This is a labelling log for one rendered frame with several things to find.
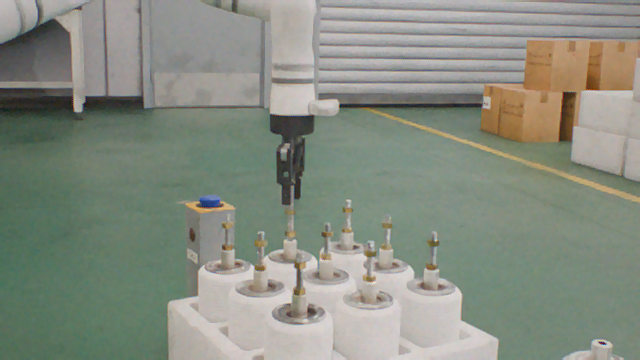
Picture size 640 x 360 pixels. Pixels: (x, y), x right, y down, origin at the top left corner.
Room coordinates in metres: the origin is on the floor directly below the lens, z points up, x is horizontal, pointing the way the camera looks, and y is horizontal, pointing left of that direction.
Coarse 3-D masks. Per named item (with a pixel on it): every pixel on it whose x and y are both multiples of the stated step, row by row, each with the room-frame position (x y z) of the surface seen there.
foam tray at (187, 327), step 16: (176, 304) 1.20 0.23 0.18; (192, 304) 1.21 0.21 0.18; (176, 320) 1.18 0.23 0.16; (192, 320) 1.14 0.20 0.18; (176, 336) 1.18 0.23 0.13; (192, 336) 1.12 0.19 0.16; (208, 336) 1.07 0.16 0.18; (224, 336) 1.07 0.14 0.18; (464, 336) 1.11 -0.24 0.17; (480, 336) 1.09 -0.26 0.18; (176, 352) 1.18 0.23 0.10; (192, 352) 1.12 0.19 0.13; (208, 352) 1.06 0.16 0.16; (224, 352) 1.02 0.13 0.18; (240, 352) 1.01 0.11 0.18; (256, 352) 1.02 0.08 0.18; (336, 352) 1.02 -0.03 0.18; (400, 352) 1.06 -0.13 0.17; (416, 352) 1.03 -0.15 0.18; (432, 352) 1.03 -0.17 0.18; (448, 352) 1.03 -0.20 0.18; (464, 352) 1.05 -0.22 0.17; (480, 352) 1.07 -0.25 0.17; (496, 352) 1.08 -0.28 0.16
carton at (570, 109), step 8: (568, 96) 4.58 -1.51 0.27; (576, 96) 4.51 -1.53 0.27; (568, 104) 4.58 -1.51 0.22; (576, 104) 4.51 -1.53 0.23; (568, 112) 4.57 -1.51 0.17; (576, 112) 4.51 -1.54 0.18; (560, 120) 4.64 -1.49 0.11; (568, 120) 4.56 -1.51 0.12; (576, 120) 4.51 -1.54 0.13; (560, 128) 4.63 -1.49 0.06; (568, 128) 4.55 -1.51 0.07; (560, 136) 4.63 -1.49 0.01; (568, 136) 4.55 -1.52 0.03
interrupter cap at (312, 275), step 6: (306, 270) 1.17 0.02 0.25; (312, 270) 1.17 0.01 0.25; (318, 270) 1.17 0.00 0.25; (336, 270) 1.18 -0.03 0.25; (342, 270) 1.17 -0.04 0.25; (306, 276) 1.14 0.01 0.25; (312, 276) 1.14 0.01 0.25; (318, 276) 1.15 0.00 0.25; (336, 276) 1.15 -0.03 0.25; (342, 276) 1.15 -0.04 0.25; (348, 276) 1.14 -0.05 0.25; (312, 282) 1.12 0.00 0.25; (318, 282) 1.11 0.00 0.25; (324, 282) 1.11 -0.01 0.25; (330, 282) 1.11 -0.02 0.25; (336, 282) 1.12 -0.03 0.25; (342, 282) 1.12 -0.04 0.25
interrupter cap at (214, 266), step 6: (210, 264) 1.19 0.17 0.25; (216, 264) 1.19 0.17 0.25; (240, 264) 1.20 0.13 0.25; (246, 264) 1.20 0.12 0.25; (210, 270) 1.16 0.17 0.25; (216, 270) 1.16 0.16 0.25; (222, 270) 1.16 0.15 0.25; (228, 270) 1.16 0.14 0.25; (234, 270) 1.16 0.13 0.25; (240, 270) 1.16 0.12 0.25; (246, 270) 1.17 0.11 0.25
